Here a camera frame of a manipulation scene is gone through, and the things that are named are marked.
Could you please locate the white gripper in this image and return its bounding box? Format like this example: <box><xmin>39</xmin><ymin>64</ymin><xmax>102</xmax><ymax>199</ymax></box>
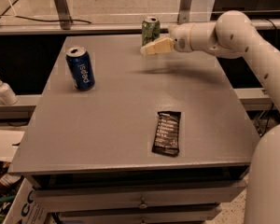
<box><xmin>140</xmin><ymin>23</ymin><xmax>193</xmax><ymax>56</ymax></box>

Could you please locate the white pump bottle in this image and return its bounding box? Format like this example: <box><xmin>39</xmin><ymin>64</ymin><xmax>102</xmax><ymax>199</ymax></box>
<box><xmin>0</xmin><ymin>79</ymin><xmax>18</xmax><ymax>105</ymax></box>

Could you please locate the black cable on floor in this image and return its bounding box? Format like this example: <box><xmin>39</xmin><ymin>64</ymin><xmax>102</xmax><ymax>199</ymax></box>
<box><xmin>0</xmin><ymin>0</ymin><xmax>92</xmax><ymax>25</ymax></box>

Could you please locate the green soda can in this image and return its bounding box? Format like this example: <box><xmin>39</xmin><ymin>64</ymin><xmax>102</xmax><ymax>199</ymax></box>
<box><xmin>142</xmin><ymin>16</ymin><xmax>161</xmax><ymax>46</ymax></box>

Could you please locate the right metal rail post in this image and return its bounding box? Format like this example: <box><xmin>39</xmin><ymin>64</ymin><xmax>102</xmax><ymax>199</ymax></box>
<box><xmin>177</xmin><ymin>0</ymin><xmax>192</xmax><ymax>24</ymax></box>

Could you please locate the black rxbar chocolate wrapper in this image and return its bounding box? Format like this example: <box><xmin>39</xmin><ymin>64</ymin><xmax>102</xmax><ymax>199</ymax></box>
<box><xmin>151</xmin><ymin>111</ymin><xmax>181</xmax><ymax>157</ymax></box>

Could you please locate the grey drawer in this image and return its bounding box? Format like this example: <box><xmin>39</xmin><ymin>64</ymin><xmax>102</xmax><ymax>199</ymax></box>
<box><xmin>60</xmin><ymin>205</ymin><xmax>221</xmax><ymax>224</ymax></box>
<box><xmin>35</xmin><ymin>180</ymin><xmax>247</xmax><ymax>212</ymax></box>

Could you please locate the grey drawer cabinet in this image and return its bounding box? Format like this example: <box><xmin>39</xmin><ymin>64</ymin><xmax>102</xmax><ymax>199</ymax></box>
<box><xmin>7</xmin><ymin>32</ymin><xmax>262</xmax><ymax>224</ymax></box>

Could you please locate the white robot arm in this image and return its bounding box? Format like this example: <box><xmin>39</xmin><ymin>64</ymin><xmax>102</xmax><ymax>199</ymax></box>
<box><xmin>140</xmin><ymin>10</ymin><xmax>280</xmax><ymax>224</ymax></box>

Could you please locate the left metal rail post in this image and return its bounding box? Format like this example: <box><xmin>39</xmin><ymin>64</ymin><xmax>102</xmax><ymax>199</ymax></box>
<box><xmin>53</xmin><ymin>0</ymin><xmax>72</xmax><ymax>30</ymax></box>

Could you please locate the top grey drawer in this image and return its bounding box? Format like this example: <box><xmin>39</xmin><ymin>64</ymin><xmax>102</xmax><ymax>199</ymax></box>
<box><xmin>35</xmin><ymin>180</ymin><xmax>247</xmax><ymax>212</ymax></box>

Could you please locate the white cardboard box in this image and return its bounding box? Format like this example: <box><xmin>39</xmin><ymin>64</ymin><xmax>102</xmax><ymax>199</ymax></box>
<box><xmin>3</xmin><ymin>179</ymin><xmax>48</xmax><ymax>224</ymax></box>

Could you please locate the metal rail post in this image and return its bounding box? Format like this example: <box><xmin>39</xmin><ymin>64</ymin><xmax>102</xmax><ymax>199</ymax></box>
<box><xmin>53</xmin><ymin>0</ymin><xmax>72</xmax><ymax>30</ymax></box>
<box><xmin>177</xmin><ymin>0</ymin><xmax>192</xmax><ymax>24</ymax></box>

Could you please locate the blue pepsi can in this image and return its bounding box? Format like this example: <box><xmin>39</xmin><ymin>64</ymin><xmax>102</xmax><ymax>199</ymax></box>
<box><xmin>66</xmin><ymin>46</ymin><xmax>95</xmax><ymax>91</ymax></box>

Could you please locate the lower grey drawer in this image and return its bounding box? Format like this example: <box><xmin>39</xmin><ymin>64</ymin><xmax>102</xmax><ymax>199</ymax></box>
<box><xmin>60</xmin><ymin>205</ymin><xmax>221</xmax><ymax>224</ymax></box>

